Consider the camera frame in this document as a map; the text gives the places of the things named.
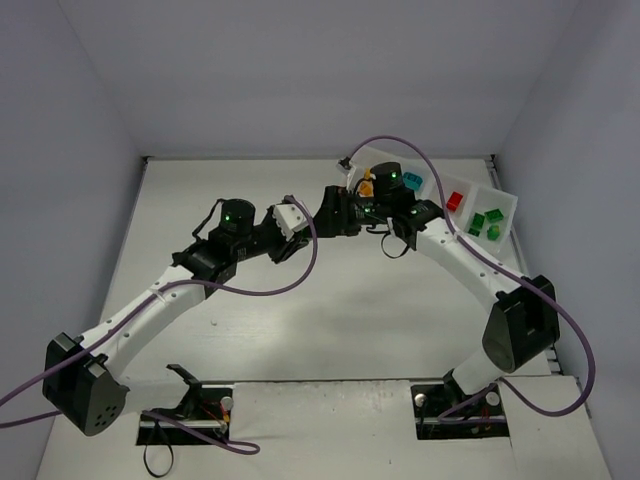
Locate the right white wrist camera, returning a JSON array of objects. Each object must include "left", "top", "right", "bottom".
[{"left": 336, "top": 157, "right": 362, "bottom": 189}]

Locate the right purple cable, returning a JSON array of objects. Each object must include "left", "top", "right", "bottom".
[{"left": 349, "top": 135, "right": 595, "bottom": 419}]

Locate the green red lego brick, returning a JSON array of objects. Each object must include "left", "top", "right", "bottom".
[{"left": 484, "top": 208, "right": 504, "bottom": 223}]

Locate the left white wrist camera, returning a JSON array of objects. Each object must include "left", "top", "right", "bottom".
[{"left": 272, "top": 203, "right": 309, "bottom": 241}]

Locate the yellow rounded lego brick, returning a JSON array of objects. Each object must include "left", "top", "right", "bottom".
[{"left": 353, "top": 169, "right": 374, "bottom": 198}]

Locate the teal green printed lego brick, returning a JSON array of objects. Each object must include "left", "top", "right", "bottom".
[{"left": 403, "top": 172, "right": 424, "bottom": 192}]

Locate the green rounded lego piece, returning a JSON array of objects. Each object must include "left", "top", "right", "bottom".
[{"left": 486, "top": 225, "right": 501, "bottom": 241}]

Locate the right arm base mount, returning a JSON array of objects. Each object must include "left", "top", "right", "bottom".
[{"left": 410, "top": 383, "right": 510, "bottom": 441}]

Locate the green brick from teal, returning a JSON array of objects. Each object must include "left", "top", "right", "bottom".
[{"left": 469, "top": 213, "right": 486, "bottom": 230}]

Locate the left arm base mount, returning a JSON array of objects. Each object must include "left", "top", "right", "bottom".
[{"left": 136, "top": 364, "right": 234, "bottom": 446}]

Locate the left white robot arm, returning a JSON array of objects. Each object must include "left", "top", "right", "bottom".
[{"left": 42, "top": 196, "right": 316, "bottom": 437}]

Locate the clear four-compartment tray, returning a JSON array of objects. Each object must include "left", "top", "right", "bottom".
[{"left": 350, "top": 146, "right": 517, "bottom": 255}]

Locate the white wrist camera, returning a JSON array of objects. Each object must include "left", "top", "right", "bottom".
[
  {"left": 272, "top": 203, "right": 309, "bottom": 241},
  {"left": 336, "top": 157, "right": 362, "bottom": 189}
]

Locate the red rounded lego brick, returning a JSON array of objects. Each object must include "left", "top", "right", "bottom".
[{"left": 446, "top": 191, "right": 464, "bottom": 212}]

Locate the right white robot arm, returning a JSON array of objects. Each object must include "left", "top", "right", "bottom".
[{"left": 314, "top": 162, "right": 560, "bottom": 399}]

